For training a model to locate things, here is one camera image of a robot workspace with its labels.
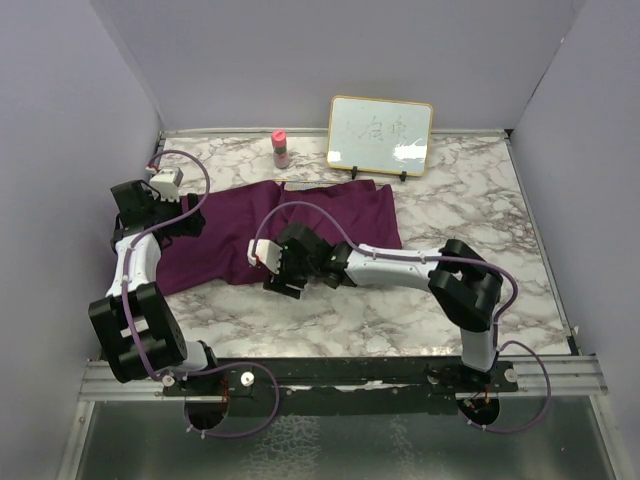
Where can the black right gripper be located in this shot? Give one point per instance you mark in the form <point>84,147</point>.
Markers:
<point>281,285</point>

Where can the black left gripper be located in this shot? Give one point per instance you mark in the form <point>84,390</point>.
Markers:
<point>189,225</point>

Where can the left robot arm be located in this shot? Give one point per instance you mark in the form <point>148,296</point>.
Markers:
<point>138,334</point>

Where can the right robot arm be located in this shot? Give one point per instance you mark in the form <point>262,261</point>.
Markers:
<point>464,287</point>

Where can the metal mesh tray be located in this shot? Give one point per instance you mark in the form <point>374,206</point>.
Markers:
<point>303,186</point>

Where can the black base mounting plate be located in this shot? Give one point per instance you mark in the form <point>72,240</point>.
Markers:
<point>342,386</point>

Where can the pink lid spice bottle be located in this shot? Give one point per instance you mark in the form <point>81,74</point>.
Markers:
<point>280,149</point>

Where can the yellow framed whiteboard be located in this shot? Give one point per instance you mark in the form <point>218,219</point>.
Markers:
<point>379,135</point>

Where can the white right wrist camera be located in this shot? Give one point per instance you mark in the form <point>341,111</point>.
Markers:
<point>267,253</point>

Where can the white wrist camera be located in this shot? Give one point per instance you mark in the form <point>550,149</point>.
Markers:
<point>166,183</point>
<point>267,253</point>

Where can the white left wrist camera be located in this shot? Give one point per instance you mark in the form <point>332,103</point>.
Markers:
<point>166,183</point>

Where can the aluminium frame rail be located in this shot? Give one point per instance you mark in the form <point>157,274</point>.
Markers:
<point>567,375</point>

